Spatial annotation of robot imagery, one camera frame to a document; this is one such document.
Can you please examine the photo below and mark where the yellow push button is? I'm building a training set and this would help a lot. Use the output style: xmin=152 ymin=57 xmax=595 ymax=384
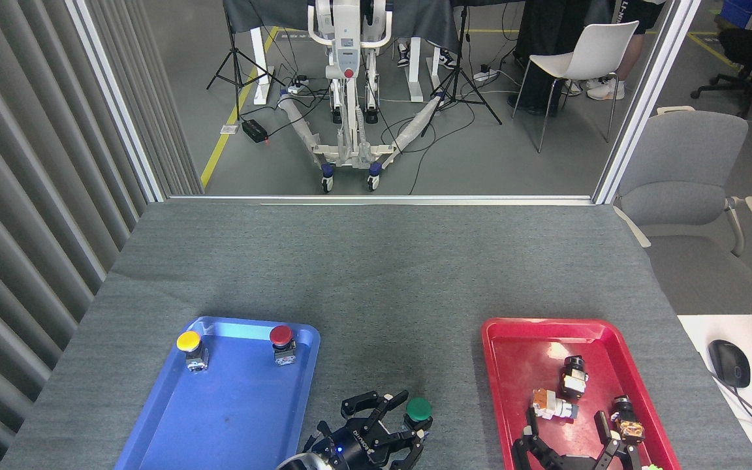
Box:
xmin=176 ymin=331 xmax=210 ymax=375

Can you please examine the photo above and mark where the black power box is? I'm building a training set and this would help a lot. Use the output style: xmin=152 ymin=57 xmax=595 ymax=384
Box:
xmin=241 ymin=119 xmax=270 ymax=144

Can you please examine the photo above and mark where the black knob switch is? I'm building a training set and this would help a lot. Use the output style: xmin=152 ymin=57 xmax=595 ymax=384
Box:
xmin=559 ymin=355 xmax=589 ymax=400

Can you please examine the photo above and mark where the black tripod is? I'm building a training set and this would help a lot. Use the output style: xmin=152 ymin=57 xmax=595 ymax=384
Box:
xmin=206 ymin=0 xmax=287 ymax=123
xmin=420 ymin=0 xmax=503 ymax=138

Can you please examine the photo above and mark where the white plastic chair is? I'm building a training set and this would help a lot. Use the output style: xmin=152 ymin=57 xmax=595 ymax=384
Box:
xmin=512 ymin=21 xmax=640 ymax=155

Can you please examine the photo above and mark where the blue plastic tray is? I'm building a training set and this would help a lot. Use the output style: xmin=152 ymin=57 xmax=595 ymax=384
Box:
xmin=114 ymin=317 xmax=321 ymax=470

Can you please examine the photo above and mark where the black office chair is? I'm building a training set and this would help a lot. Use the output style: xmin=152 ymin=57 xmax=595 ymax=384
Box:
xmin=690 ymin=0 xmax=752 ymax=119

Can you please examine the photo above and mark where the silver frame post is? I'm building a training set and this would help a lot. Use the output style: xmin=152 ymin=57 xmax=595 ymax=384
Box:
xmin=65 ymin=0 xmax=169 ymax=204
xmin=592 ymin=0 xmax=704 ymax=206

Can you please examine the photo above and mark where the grey office chair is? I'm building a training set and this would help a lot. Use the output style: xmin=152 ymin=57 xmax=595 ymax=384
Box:
xmin=612 ymin=110 xmax=752 ymax=315

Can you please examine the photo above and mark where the red plastic tray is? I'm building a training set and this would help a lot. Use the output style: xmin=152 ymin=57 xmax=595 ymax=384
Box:
xmin=481 ymin=318 xmax=682 ymax=470

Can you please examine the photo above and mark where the white side table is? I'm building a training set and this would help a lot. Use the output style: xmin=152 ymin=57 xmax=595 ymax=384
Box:
xmin=676 ymin=315 xmax=752 ymax=470

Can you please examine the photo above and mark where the white table leg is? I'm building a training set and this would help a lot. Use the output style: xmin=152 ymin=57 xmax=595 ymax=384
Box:
xmin=249 ymin=27 xmax=275 ymax=106
xmin=407 ymin=37 xmax=425 ymax=104

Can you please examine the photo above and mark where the grey slatted panel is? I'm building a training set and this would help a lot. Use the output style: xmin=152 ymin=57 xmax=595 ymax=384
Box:
xmin=0 ymin=0 xmax=204 ymax=470

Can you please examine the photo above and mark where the person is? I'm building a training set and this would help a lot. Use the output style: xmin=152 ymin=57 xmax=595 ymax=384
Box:
xmin=586 ymin=0 xmax=668 ymax=102
xmin=394 ymin=38 xmax=459 ymax=72
xmin=507 ymin=0 xmax=616 ymax=118

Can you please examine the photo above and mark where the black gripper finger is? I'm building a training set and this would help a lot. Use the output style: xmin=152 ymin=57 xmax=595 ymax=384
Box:
xmin=340 ymin=390 xmax=411 ymax=442
xmin=511 ymin=407 xmax=572 ymax=470
xmin=593 ymin=411 xmax=642 ymax=470
xmin=368 ymin=414 xmax=434 ymax=470

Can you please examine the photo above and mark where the green push button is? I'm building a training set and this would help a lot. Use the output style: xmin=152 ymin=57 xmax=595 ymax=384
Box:
xmin=402 ymin=396 xmax=434 ymax=441

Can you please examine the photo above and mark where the white and orange switch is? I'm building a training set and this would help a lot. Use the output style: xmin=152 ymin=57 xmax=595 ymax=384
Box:
xmin=531 ymin=388 xmax=580 ymax=422

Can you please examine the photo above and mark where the white stand on wheels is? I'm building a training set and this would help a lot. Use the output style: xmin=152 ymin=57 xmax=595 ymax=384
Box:
xmin=278 ymin=0 xmax=446 ymax=194

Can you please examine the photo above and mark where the dark table cloth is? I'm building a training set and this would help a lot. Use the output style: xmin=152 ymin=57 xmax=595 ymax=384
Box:
xmin=222 ymin=0 xmax=463 ymax=55

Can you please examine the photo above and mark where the black computer mouse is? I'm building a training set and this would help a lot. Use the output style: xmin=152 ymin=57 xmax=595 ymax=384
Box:
xmin=708 ymin=339 xmax=752 ymax=390

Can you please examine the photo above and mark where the blue storage bin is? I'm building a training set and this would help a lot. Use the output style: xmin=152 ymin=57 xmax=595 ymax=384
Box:
xmin=720 ymin=0 xmax=752 ymax=31

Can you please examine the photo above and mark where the red push button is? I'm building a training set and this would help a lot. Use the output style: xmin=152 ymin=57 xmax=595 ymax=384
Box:
xmin=269 ymin=325 xmax=298 ymax=367

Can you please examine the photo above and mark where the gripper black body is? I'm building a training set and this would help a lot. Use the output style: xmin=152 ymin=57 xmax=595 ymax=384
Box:
xmin=314 ymin=421 xmax=384 ymax=470

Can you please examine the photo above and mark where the black and orange switch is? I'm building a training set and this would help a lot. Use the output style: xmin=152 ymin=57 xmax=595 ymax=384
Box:
xmin=612 ymin=395 xmax=646 ymax=445

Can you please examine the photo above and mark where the grey table mat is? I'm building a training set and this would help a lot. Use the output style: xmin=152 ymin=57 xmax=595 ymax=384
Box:
xmin=0 ymin=201 xmax=752 ymax=470

